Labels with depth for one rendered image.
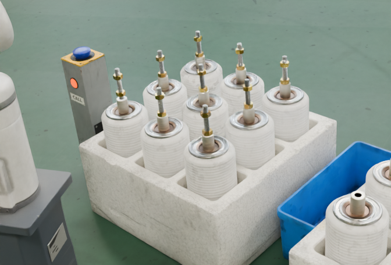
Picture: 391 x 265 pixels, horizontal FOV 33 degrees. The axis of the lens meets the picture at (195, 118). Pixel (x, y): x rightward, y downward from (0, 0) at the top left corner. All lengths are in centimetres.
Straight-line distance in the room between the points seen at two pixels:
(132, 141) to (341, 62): 91
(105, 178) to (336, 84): 82
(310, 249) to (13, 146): 49
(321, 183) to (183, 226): 31
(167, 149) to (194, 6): 137
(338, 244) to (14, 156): 51
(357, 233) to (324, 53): 116
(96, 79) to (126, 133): 19
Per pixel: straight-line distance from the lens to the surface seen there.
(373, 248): 105
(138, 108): 136
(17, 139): 101
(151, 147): 126
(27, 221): 103
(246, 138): 125
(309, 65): 204
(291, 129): 135
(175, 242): 131
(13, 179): 103
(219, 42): 223
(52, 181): 110
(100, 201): 146
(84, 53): 146
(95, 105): 149
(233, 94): 139
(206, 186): 120
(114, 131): 134
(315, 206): 138
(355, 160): 148
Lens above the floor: 91
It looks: 31 degrees down
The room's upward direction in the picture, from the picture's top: 6 degrees counter-clockwise
